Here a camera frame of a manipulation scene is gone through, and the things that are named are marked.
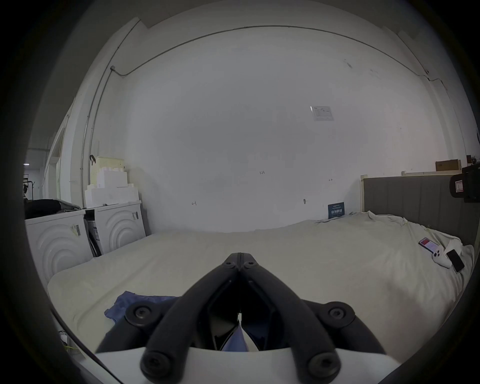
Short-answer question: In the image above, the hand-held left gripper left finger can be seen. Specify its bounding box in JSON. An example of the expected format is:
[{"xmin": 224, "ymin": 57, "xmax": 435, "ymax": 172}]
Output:
[{"xmin": 95, "ymin": 252, "xmax": 241, "ymax": 383}]

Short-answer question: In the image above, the black camera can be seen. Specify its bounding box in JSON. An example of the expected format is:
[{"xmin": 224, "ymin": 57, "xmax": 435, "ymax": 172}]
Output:
[{"xmin": 449, "ymin": 161, "xmax": 480, "ymax": 204}]

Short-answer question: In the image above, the dark blue shirt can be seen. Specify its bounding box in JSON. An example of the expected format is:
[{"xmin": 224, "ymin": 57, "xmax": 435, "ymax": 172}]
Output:
[{"xmin": 104, "ymin": 291, "xmax": 271, "ymax": 352}]

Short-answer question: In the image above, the bed with beige sheet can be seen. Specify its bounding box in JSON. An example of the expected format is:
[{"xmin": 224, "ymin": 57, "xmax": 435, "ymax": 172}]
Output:
[{"xmin": 47, "ymin": 211, "xmax": 475, "ymax": 361}]

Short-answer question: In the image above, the white washing machine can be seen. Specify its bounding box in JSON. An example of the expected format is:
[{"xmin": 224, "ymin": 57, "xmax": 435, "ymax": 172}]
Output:
[
  {"xmin": 24, "ymin": 199, "xmax": 95, "ymax": 286},
  {"xmin": 83, "ymin": 154, "xmax": 148, "ymax": 257}
]

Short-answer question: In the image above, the white hand controller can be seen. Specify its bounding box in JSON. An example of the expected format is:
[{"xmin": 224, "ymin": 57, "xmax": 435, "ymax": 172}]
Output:
[{"xmin": 431, "ymin": 240, "xmax": 464, "ymax": 269}]

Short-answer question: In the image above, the black phone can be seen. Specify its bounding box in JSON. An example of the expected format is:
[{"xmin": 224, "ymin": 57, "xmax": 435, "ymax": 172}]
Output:
[{"xmin": 446, "ymin": 249, "xmax": 466, "ymax": 273}]

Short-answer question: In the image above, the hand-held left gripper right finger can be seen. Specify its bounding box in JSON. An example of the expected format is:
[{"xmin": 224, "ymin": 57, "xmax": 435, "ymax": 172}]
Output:
[{"xmin": 239, "ymin": 252, "xmax": 387, "ymax": 383}]

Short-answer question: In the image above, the grey padded headboard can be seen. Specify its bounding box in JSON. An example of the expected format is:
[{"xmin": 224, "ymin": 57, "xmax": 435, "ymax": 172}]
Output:
[{"xmin": 361, "ymin": 175, "xmax": 480, "ymax": 249}]

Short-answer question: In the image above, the white paper sheet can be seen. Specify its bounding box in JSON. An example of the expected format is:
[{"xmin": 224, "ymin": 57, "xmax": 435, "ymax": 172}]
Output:
[{"xmin": 310, "ymin": 106, "xmax": 335, "ymax": 122}]

